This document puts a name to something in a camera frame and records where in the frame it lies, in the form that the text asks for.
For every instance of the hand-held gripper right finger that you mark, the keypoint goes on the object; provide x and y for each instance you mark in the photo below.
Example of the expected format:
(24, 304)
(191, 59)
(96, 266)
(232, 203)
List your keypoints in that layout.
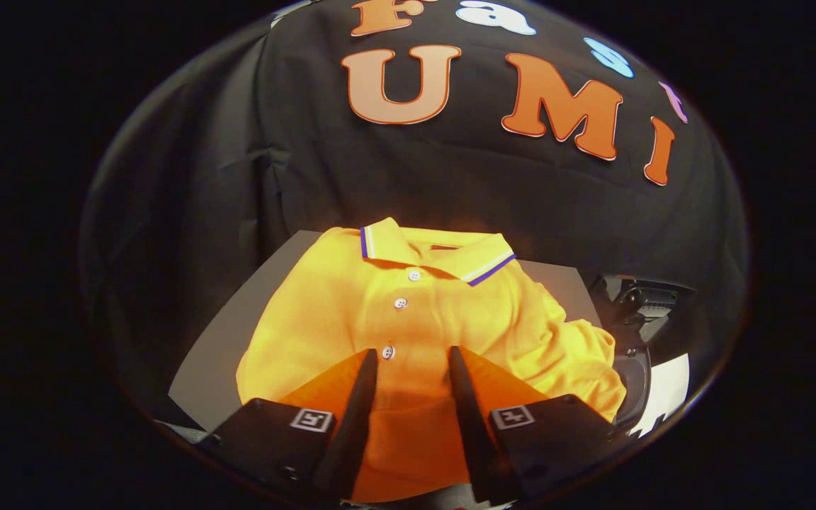
(472, 432)

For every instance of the yellow polo shirt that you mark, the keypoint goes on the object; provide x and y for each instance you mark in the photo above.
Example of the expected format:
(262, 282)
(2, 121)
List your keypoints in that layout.
(337, 312)

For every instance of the white flat panel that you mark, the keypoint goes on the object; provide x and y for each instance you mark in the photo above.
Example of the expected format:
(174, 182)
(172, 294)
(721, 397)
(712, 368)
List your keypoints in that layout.
(670, 389)

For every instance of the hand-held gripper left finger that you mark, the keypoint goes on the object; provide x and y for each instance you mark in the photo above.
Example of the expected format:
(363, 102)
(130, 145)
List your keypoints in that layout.
(351, 432)

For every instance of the dark transparent washing machine lid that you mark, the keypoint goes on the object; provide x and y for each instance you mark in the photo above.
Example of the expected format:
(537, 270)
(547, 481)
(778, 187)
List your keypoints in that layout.
(642, 304)

